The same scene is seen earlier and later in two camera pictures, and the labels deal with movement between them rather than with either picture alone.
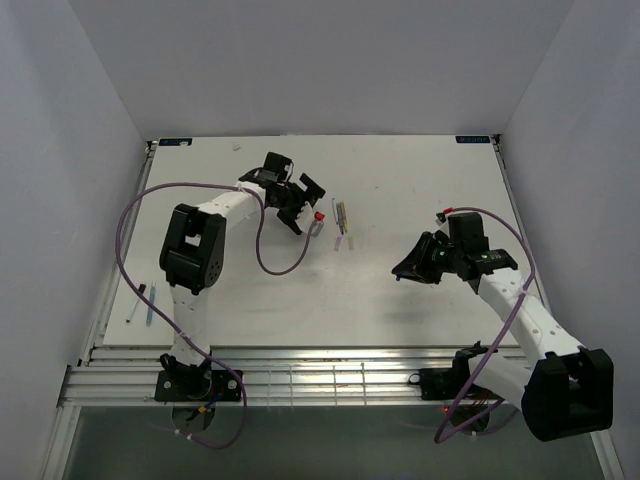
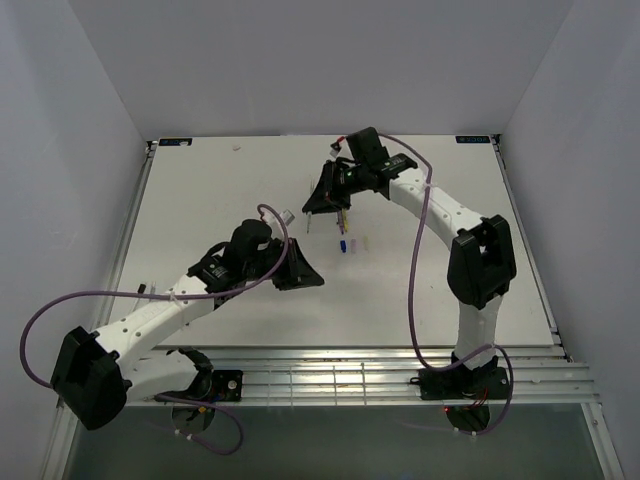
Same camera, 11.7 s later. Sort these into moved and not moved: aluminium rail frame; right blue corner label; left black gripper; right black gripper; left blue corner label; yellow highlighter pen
Moved: right black gripper; left black gripper
Not moved: left blue corner label; yellow highlighter pen; right blue corner label; aluminium rail frame
